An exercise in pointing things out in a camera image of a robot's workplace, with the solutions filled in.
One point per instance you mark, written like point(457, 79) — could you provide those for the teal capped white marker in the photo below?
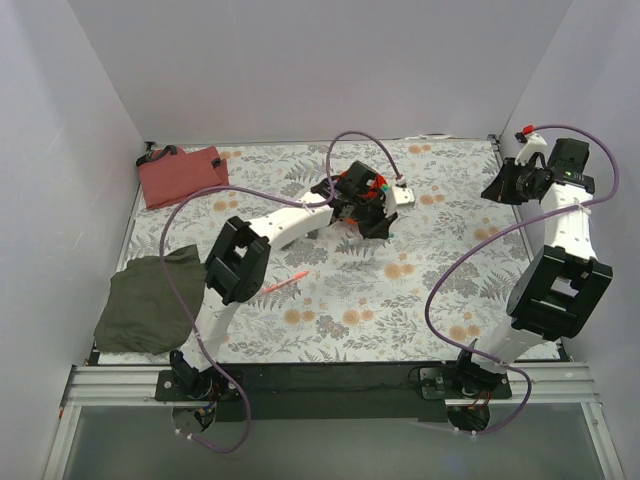
point(369, 241)

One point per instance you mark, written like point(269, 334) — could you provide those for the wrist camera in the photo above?
point(533, 148)
point(397, 198)

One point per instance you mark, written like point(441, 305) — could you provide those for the floral table mat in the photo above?
point(444, 279)

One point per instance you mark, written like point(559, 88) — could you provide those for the dark green cloth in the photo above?
point(142, 313)

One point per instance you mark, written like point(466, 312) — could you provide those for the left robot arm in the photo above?
point(236, 265)

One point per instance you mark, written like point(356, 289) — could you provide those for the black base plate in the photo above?
point(305, 391)

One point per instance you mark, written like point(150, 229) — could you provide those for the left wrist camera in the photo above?
point(397, 198)

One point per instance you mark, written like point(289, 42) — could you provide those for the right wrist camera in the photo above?
point(533, 148)

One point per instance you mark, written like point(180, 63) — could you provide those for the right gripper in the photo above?
point(503, 182)

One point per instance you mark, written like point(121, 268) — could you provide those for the aluminium frame rail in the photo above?
point(331, 421)

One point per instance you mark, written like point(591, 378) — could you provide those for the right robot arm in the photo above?
point(564, 282)

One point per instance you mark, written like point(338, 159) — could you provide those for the orange pen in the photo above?
point(284, 283)

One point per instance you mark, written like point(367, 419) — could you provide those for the orange round organizer container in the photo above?
point(372, 202)

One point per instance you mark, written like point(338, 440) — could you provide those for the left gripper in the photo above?
point(373, 220)

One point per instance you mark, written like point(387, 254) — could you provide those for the red folded cloth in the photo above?
point(170, 175)

